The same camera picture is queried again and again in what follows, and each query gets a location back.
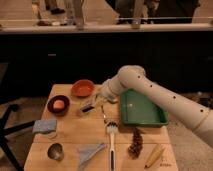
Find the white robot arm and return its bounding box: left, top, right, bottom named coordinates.
left=92, top=65, right=213, bottom=148

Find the silver fork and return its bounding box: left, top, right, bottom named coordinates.
left=101, top=105, right=108, bottom=124

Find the orange bowl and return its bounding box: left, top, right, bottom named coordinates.
left=71, top=79, right=94, bottom=97

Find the white dish brush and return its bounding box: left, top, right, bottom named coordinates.
left=106, top=122, right=118, bottom=171

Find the green plastic tray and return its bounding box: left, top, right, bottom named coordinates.
left=120, top=90, right=168, bottom=127

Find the orange fruit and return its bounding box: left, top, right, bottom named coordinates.
left=53, top=100, right=65, bottom=109

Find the dark red bowl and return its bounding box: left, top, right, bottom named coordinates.
left=47, top=95, right=70, bottom=116

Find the grey folded cloth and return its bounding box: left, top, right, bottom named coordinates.
left=78, top=143, right=106, bottom=171

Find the bunch of dark grapes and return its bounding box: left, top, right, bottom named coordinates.
left=128, top=128, right=143, bottom=159

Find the blue sponge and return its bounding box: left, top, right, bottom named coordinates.
left=33, top=119, right=57, bottom=134

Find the metal cup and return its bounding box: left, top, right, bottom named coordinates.
left=47, top=143, right=64, bottom=161

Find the yellow corn cob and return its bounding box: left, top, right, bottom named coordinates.
left=145, top=144, right=165, bottom=168

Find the wooden table leg right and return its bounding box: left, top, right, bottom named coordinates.
left=131, top=0, right=144, bottom=29

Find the wooden table leg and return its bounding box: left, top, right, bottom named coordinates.
left=131, top=0, right=144, bottom=29
left=73, top=0, right=84, bottom=30

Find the wooden table leg left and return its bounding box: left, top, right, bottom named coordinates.
left=73, top=0, right=84, bottom=30

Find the black office chair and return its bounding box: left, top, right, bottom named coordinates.
left=0, top=104, right=34, bottom=171

